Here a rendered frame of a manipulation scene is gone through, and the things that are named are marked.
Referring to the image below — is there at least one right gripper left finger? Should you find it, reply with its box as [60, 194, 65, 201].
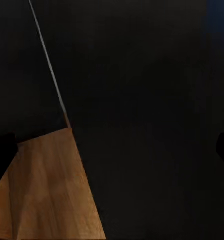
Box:
[0, 133, 18, 180]

